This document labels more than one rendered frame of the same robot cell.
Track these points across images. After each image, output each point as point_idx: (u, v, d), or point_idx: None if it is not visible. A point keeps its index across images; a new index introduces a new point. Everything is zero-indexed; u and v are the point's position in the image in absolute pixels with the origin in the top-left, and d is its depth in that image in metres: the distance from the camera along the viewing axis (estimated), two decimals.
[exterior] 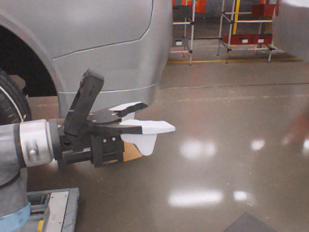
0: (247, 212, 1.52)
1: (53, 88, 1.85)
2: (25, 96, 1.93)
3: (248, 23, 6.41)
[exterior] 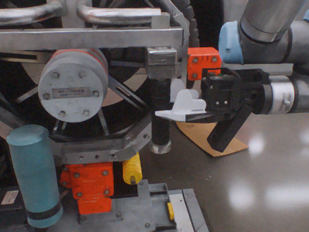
0: None
1: None
2: None
3: None
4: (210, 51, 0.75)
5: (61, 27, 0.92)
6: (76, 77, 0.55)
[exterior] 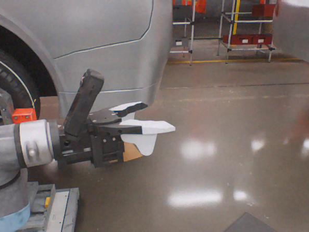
0: (247, 212, 1.52)
1: (53, 88, 1.85)
2: None
3: (248, 23, 6.41)
4: (27, 111, 1.36)
5: None
6: None
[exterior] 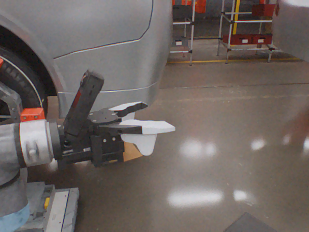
0: (247, 212, 1.52)
1: (53, 88, 1.85)
2: None
3: (248, 23, 6.41)
4: (36, 111, 1.36)
5: None
6: None
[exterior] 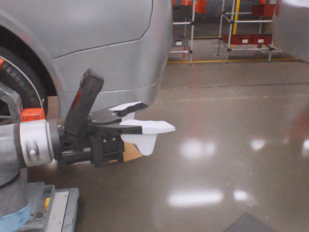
0: (247, 212, 1.52)
1: (53, 88, 1.85)
2: None
3: (248, 23, 6.41)
4: (37, 111, 1.36)
5: None
6: None
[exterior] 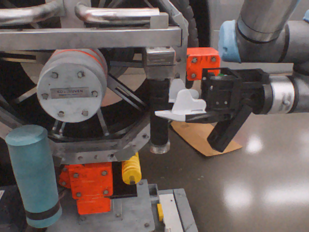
0: None
1: None
2: None
3: None
4: (209, 51, 0.75)
5: (47, 27, 0.92)
6: (74, 77, 0.55)
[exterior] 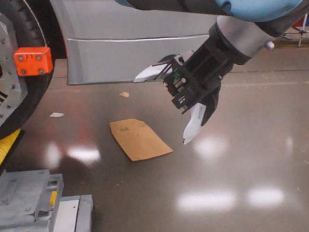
0: None
1: (56, 46, 1.23)
2: None
3: None
4: (39, 50, 0.85)
5: None
6: None
